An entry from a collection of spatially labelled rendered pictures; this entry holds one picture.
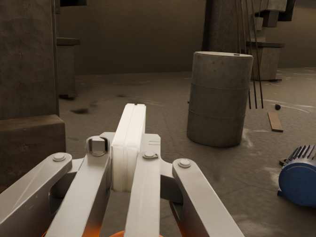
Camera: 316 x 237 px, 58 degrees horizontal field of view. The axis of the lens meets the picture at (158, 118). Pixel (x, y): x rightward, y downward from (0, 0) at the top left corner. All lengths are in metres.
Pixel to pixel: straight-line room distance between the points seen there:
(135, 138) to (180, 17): 8.20
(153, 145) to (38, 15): 0.44
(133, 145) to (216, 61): 2.54
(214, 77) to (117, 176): 2.55
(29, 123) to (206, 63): 2.29
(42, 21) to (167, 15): 7.53
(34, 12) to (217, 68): 2.24
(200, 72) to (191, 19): 5.89
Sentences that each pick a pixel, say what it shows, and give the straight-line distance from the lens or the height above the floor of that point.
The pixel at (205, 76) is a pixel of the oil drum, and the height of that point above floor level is 0.68.
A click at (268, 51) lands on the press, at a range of 7.89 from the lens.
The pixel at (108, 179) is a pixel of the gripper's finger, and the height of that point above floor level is 0.96.
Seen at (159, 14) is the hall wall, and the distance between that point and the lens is 7.92.
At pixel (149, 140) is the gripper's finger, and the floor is 0.97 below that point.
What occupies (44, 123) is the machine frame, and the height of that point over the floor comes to 0.87.
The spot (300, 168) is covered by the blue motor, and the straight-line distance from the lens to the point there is 1.97.
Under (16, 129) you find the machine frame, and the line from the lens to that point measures 0.54.
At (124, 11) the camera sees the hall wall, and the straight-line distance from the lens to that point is 7.39.
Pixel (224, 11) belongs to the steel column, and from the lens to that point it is 4.30.
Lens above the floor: 1.04
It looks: 17 degrees down
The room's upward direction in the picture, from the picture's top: 3 degrees clockwise
